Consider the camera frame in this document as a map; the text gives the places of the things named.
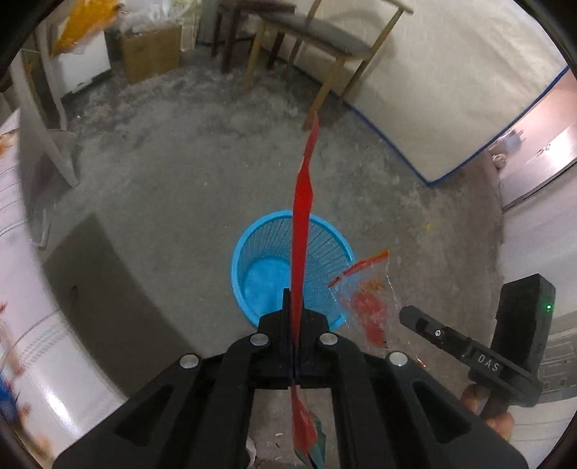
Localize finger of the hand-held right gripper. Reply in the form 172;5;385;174
399;305;473;361

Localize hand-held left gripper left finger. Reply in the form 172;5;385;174
53;289;296;469

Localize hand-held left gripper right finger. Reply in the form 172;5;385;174
295;308;528;469

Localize blue plastic mesh basket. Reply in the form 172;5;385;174
231;210;354;329

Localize clear plastic bag red print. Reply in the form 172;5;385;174
327;249;402;350

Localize red snack wrapper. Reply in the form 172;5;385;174
290;112;326;469

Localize person's right hand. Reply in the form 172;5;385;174
461;383;515;440

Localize white mattress blue trim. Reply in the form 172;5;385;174
266;0;571;185

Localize floral tablecloth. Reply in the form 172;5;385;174
0;108;129;456

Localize dark wooden stool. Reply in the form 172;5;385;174
211;0;296;73

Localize cardboard box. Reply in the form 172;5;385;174
121;25;183;85

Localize wooden chair grey seat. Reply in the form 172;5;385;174
243;0;414;131

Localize white cabinet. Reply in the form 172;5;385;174
47;29;112;97

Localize pile of clear plastic bags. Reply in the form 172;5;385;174
115;0;190;36

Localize yellow plastic bag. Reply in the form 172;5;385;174
53;0;122;52

